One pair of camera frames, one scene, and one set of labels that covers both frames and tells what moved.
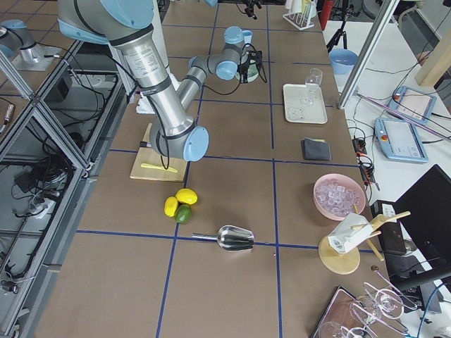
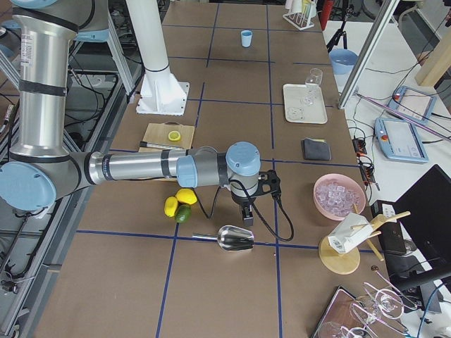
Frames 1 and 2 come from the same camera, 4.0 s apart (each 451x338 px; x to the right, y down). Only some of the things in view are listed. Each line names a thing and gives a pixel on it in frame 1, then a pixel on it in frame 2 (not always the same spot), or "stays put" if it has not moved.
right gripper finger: [245, 76] -> [247, 215]
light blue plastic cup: [247, 34] stays put
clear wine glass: [312, 83] stays put
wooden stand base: [344, 263] stays put
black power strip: [363, 160] stays put
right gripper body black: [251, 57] -> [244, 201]
